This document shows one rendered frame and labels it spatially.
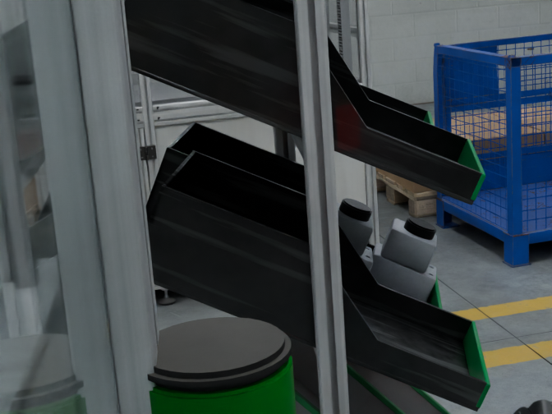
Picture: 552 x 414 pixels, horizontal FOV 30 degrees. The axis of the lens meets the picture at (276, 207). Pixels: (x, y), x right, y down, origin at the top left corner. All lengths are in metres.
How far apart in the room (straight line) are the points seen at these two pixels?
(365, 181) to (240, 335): 4.44
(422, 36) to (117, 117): 9.33
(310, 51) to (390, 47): 8.82
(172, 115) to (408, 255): 3.55
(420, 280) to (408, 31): 8.61
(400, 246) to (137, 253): 0.68
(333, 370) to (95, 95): 0.49
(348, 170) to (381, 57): 4.82
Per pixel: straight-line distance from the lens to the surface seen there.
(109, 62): 0.29
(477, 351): 0.85
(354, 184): 4.76
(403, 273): 0.98
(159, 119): 4.48
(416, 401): 1.10
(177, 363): 0.32
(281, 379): 0.32
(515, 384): 3.72
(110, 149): 0.30
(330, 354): 0.75
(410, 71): 9.60
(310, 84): 0.70
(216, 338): 0.33
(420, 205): 5.77
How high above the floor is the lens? 1.54
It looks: 14 degrees down
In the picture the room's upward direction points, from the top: 4 degrees counter-clockwise
